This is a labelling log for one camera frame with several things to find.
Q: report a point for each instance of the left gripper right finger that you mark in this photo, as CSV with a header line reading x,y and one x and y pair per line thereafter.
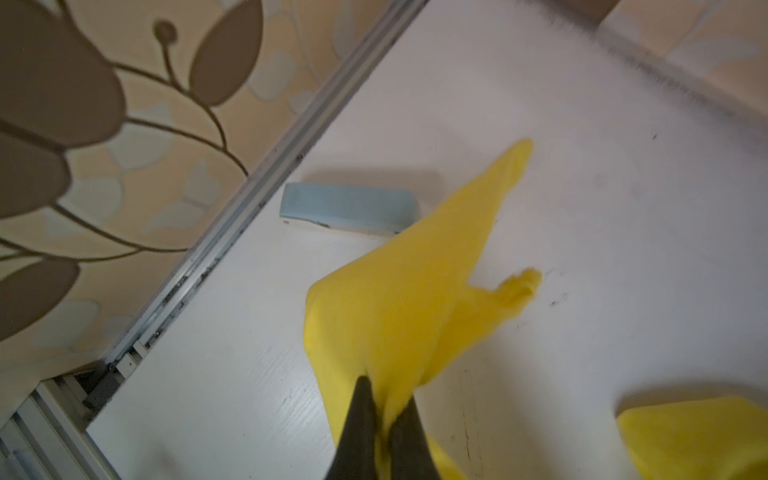
x,y
409,450

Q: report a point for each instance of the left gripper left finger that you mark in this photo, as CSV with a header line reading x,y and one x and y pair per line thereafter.
x,y
355,454

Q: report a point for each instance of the yellow trousers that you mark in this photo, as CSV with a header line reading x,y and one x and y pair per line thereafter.
x,y
403,312

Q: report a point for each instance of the light blue stapler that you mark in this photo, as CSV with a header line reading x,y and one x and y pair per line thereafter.
x,y
354,209

